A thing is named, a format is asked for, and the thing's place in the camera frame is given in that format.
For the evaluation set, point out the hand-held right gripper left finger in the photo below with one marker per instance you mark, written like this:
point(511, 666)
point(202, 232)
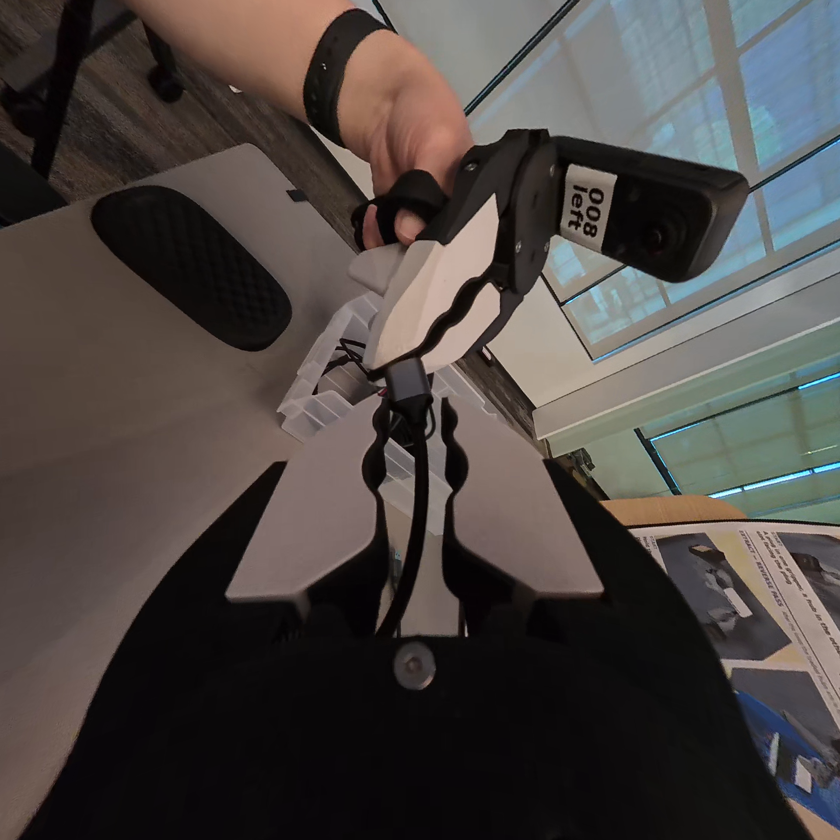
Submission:
point(302, 531)

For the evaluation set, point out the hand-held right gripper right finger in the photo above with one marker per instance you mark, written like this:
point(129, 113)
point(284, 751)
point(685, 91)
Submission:
point(525, 531)

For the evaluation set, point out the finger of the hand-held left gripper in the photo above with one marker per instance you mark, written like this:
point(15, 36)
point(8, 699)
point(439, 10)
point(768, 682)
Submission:
point(469, 328)
point(439, 282)

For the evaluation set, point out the clear plastic bin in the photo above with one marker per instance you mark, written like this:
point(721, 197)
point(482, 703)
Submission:
point(308, 400)

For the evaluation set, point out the person's left forearm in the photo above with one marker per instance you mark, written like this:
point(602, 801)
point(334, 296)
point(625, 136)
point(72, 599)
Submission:
point(249, 39)

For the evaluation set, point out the person's left hand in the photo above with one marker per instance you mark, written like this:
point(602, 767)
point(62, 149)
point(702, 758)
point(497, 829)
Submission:
point(407, 118)

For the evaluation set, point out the large window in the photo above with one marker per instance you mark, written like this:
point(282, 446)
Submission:
point(656, 65)

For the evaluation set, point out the black wristband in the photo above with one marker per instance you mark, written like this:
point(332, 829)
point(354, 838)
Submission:
point(328, 65)

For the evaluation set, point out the printed instruction sheet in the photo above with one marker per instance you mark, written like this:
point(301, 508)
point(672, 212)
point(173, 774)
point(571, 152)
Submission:
point(754, 623)

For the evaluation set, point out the black wrist rest pad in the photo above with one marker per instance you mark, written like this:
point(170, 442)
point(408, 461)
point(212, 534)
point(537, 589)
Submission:
point(190, 262)

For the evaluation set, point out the black office chair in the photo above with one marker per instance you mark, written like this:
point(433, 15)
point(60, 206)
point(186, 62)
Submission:
point(59, 65)

